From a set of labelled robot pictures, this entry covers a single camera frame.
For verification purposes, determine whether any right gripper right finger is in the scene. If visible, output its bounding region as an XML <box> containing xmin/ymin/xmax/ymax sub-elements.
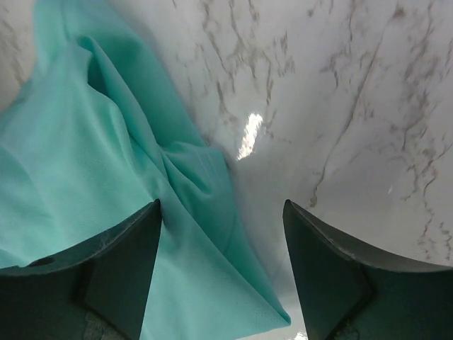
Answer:
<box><xmin>283</xmin><ymin>200</ymin><xmax>452</xmax><ymax>339</ymax></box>

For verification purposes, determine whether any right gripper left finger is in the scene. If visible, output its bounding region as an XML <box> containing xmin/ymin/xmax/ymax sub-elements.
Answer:
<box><xmin>1</xmin><ymin>200</ymin><xmax>162</xmax><ymax>339</ymax></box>

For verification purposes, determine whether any teal t shirt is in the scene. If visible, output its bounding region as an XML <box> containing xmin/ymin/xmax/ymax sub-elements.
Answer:
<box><xmin>1</xmin><ymin>1</ymin><xmax>291</xmax><ymax>339</ymax></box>

